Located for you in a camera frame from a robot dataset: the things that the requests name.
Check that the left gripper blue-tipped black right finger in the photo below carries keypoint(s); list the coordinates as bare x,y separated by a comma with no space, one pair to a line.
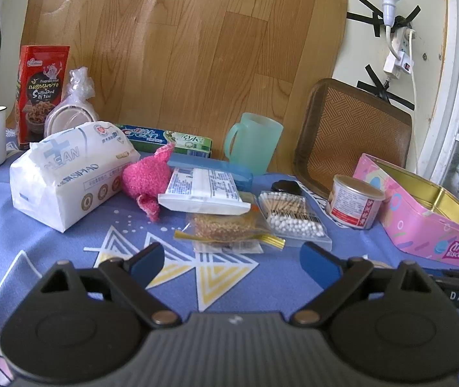
341,281

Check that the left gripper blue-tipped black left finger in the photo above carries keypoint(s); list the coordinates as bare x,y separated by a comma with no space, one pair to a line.
128,279

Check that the pink fuzzy soft toy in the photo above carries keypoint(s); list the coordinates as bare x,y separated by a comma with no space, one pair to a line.
144,180

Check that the cotton swab box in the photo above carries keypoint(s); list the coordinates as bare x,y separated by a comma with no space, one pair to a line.
291,218

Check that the small paper-labelled tin can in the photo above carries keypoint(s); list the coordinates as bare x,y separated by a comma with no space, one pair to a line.
353,202

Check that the pink macaron biscuit tin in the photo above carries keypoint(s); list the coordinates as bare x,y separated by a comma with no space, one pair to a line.
420,217

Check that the small black object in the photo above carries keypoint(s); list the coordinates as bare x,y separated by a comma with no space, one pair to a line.
286,186

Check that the clear bag of grains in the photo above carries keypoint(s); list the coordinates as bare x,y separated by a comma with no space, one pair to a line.
229,230

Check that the white printed sachet pack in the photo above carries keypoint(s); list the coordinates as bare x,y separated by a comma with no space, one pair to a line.
203,191

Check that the white tissue pack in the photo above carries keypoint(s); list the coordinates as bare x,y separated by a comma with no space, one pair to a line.
61,179

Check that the blue patterned tablecloth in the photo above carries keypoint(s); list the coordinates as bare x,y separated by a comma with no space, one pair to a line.
60,324

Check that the green blue toothpaste box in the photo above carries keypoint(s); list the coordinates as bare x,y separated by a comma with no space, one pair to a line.
150,139

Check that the blue plastic case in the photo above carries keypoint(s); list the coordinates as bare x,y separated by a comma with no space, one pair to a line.
242,176

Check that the brown woven tray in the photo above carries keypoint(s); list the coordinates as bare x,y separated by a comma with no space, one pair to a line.
342,123

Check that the teal plastic mug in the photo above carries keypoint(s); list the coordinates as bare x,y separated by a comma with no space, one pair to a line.
252,141

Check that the red snack bag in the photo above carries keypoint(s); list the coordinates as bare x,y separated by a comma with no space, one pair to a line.
41,73

